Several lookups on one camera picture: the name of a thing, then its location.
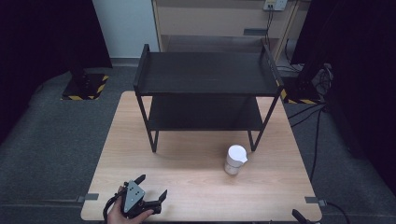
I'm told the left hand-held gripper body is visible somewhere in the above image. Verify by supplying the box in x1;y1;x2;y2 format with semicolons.
120;180;163;219

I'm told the white cup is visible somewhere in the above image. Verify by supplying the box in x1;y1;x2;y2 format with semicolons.
223;144;249;176

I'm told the black two-tier shelf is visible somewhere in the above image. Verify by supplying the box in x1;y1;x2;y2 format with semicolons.
133;43;285;154

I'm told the person's left hand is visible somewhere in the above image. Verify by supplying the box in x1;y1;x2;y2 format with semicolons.
106;185;155;224

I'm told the grey tape strip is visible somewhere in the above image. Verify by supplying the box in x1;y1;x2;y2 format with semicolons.
304;196;328;207
76;192;100;203

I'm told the stand base with striped tape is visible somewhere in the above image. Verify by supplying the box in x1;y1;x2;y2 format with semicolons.
280;62;322;105
61;55;110;102

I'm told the black curtain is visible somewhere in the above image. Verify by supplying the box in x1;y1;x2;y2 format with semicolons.
0;0;114;146
290;0;396;195

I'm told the light wooden cabinet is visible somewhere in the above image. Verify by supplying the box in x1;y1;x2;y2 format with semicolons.
150;0;312;63

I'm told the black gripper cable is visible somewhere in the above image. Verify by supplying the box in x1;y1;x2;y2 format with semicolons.
102;186;128;224

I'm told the black cable by tape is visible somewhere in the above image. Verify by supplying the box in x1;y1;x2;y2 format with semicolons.
324;202;352;224

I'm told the black floor cable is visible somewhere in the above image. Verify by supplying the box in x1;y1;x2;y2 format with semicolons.
287;103;329;183

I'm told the black plugged power cable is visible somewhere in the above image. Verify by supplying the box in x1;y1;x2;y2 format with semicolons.
263;8;276;49

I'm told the white wall power outlet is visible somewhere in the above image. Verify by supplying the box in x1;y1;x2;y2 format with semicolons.
262;0;290;12

